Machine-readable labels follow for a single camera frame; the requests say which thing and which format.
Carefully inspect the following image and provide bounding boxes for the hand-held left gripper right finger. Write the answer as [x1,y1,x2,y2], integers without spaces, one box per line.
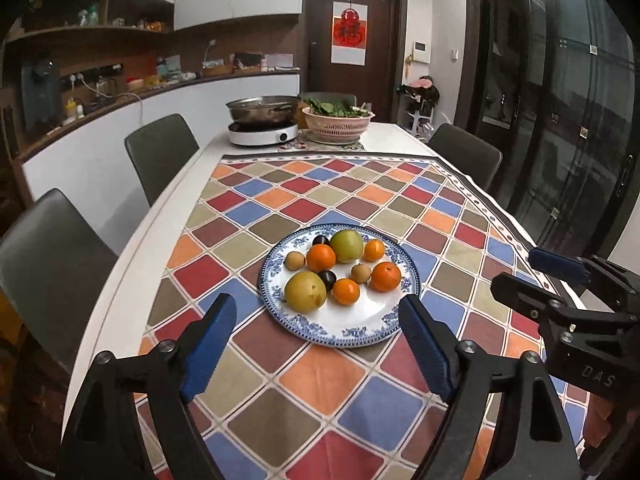
[398,294,583,480]

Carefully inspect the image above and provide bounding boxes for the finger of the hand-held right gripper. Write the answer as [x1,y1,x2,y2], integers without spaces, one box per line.
[491,272,632,332]
[528,247,640,312]

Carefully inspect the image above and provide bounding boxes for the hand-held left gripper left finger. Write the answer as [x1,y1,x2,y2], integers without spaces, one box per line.
[55,292,238,480]

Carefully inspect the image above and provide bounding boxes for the blue and white plate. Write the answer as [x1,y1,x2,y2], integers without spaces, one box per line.
[258,223,422,348]

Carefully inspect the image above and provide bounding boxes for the orange tangerine with stem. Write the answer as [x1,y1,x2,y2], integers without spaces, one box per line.
[370,261,402,293]

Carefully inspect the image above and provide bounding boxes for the large yellow pear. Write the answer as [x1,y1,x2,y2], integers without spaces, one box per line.
[284,271,327,313]

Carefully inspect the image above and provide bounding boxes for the green tangerine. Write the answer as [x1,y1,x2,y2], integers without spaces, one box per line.
[329,230,364,264]

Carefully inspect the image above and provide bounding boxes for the large orange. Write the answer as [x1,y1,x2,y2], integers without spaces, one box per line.
[306,243,337,273]

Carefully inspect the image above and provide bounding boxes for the person's right hand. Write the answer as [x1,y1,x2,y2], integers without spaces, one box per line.
[584,397,621,451]

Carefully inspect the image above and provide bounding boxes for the colourful checkered tablecloth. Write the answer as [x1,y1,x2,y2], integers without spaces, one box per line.
[135,152,592,480]

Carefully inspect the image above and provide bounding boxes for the dark glass sliding door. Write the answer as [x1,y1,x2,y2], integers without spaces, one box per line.
[465,0,640,261]

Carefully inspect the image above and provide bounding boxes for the white shoe rack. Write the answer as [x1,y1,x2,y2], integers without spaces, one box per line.
[397,76,441,136]

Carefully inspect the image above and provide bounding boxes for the white induction cooker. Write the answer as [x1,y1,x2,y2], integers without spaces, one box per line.
[223,121,301,147]

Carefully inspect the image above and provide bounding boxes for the white curved counter cabinet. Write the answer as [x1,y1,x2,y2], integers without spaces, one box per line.
[15,67,302,256]

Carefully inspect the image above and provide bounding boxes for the patterned placemat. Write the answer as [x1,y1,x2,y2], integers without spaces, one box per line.
[277,140,367,153]

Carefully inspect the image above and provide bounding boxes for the pink plastic basket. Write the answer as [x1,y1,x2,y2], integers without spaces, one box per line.
[301,106,376,144]

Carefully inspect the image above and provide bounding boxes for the stainless steel pot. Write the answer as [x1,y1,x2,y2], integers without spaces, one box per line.
[226,95,302,128]

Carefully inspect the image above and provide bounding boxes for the green leafy vegetables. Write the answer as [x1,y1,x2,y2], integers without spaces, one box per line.
[302,97,373,117]

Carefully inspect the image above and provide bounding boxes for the dark wooden door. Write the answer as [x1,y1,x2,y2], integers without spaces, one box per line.
[304,0,408,123]

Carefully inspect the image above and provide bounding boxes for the red and white wall calendar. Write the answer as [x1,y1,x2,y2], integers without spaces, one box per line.
[332,1,368,66]

